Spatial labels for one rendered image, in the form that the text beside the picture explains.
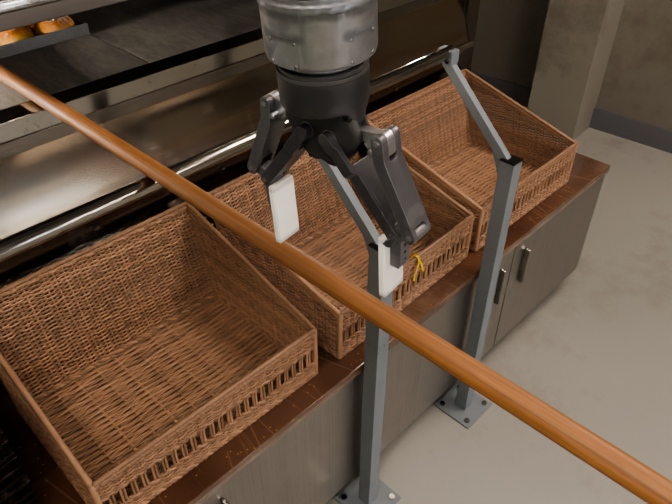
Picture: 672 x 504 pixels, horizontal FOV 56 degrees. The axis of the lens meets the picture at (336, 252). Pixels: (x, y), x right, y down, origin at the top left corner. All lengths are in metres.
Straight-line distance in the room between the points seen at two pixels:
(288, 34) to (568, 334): 2.20
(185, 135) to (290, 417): 0.71
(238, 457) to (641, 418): 1.45
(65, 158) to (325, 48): 1.06
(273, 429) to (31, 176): 0.74
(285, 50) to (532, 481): 1.79
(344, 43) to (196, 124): 1.15
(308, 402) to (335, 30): 1.10
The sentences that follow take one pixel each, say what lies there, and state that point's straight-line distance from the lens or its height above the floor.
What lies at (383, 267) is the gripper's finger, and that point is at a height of 1.37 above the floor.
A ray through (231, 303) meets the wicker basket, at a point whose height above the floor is 0.60.
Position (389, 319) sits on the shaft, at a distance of 0.76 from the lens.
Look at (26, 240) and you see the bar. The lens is 1.04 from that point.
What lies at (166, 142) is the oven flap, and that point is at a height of 1.01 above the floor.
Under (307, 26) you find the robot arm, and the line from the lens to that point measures 0.47.
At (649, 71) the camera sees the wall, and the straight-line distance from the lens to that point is 3.89.
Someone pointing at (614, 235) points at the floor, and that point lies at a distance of 3.16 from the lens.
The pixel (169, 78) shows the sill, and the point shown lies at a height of 1.16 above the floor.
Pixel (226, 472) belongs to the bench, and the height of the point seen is 0.58.
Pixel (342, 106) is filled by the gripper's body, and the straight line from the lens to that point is 0.50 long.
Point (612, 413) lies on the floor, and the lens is 2.36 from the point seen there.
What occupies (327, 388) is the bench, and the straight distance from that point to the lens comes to 1.49.
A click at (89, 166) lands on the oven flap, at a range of 1.49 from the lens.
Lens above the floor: 1.73
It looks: 38 degrees down
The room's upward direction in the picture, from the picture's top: straight up
